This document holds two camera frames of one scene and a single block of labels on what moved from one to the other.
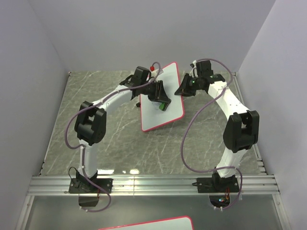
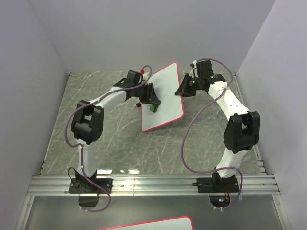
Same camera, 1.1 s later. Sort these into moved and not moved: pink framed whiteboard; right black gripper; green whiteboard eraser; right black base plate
Moved: green whiteboard eraser
Not moved: pink framed whiteboard; right black base plate; right black gripper
